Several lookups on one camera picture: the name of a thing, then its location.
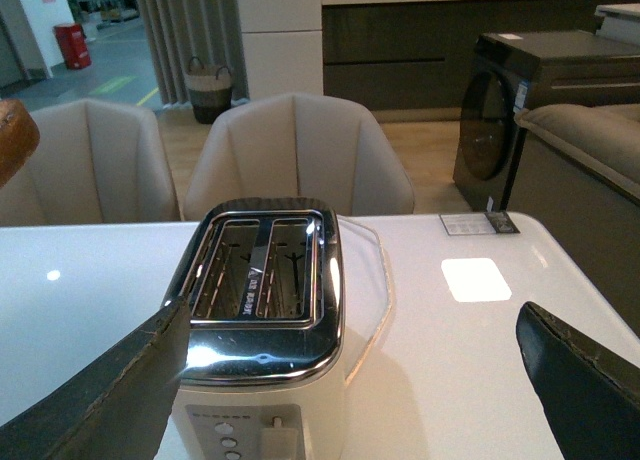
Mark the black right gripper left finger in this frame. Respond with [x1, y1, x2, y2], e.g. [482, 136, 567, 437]
[1, 299, 190, 459]

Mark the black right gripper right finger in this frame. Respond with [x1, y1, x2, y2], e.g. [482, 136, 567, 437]
[516, 302, 639, 459]

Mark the toasted bread slice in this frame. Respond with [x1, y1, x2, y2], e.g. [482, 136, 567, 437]
[0, 99, 40, 186]

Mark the cream and chrome toaster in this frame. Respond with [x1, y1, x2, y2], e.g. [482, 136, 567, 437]
[166, 198, 346, 459]

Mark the black white table label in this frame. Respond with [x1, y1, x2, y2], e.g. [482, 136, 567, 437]
[439, 212, 519, 236]

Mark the beige chair on left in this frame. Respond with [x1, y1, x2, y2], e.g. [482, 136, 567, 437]
[1, 98, 180, 227]

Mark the beige cushioned sofa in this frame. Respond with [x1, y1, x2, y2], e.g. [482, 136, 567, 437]
[504, 103, 640, 331]

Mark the woven laundry basket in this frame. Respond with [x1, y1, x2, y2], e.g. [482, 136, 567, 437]
[185, 56, 233, 124]

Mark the black washing machine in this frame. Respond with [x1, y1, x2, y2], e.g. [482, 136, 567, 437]
[453, 30, 639, 211]

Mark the dark kitchen counter cabinet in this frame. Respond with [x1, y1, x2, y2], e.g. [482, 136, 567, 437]
[322, 0, 638, 111]

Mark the grey pleated curtain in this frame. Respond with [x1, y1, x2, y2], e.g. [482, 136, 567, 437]
[137, 0, 249, 105]

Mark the white tall cabinet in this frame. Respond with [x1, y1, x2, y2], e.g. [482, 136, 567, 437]
[237, 0, 324, 100]

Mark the white toaster power cable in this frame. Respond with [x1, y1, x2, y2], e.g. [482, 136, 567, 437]
[338, 216, 396, 376]

